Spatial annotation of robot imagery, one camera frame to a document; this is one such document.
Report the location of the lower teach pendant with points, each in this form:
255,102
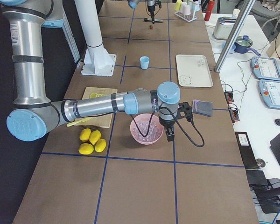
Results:
270,92

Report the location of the light blue plastic cup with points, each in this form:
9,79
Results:
144,62

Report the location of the black box with label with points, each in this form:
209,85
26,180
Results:
246,151

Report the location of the grey folded cloth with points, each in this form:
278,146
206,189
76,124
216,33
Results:
204,108

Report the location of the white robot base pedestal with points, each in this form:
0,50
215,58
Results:
97,61

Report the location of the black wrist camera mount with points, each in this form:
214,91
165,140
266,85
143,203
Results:
185,111

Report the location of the orange power strip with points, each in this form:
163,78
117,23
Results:
229,96
233,114

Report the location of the yellow-green plastic knife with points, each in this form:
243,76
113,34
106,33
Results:
78,121

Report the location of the lemon slice front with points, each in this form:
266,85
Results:
93,95

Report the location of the upper teach pendant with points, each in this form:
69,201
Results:
265,68

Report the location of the light blue rack cup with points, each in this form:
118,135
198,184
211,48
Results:
194,5

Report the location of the whole lemon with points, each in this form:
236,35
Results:
86,148
100,145
94,137
85,134

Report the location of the teach pendant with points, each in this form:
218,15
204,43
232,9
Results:
265,68
270,92

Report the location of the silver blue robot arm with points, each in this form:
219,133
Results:
133,4
35,114

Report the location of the aluminium frame post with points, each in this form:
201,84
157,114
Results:
244,12

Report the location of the white wire cup rack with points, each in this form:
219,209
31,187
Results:
189,18

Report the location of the silver toaster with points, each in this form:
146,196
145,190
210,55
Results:
223,27

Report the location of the red bottle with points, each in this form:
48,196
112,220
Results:
210,6

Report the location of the stainless steel muddler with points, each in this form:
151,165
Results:
155,21

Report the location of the yellow-green plastic cup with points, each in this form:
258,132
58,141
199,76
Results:
177,5

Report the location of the purple folded cloth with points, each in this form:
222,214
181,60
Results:
194,106

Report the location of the lower orange power strip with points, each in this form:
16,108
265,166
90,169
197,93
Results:
233,114

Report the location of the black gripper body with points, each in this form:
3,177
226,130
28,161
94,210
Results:
168,127
150,9

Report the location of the pink plastic cup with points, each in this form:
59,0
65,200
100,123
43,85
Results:
185,9

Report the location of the blue pot with lid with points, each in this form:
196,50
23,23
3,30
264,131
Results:
244,44

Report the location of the upper orange power strip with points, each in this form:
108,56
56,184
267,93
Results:
229,96

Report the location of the pink bowl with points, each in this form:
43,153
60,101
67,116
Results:
147,137

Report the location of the pile of ice cubes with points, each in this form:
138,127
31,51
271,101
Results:
145,130

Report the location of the bamboo cutting board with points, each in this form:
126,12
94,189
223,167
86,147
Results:
102,121

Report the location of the cream bear serving tray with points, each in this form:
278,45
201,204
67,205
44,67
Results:
193,71

